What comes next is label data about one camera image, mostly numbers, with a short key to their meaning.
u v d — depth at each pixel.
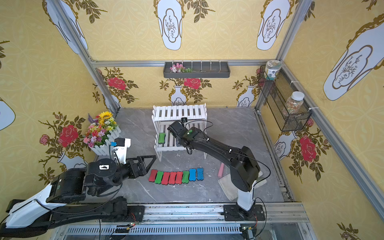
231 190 0.82
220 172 0.86
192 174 0.86
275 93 1.00
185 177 0.84
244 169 0.46
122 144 0.52
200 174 0.86
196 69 0.92
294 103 0.65
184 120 0.75
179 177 0.84
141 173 0.49
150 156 0.54
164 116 0.80
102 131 0.86
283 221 0.74
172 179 0.84
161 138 0.86
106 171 0.40
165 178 0.84
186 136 0.59
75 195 0.39
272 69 0.84
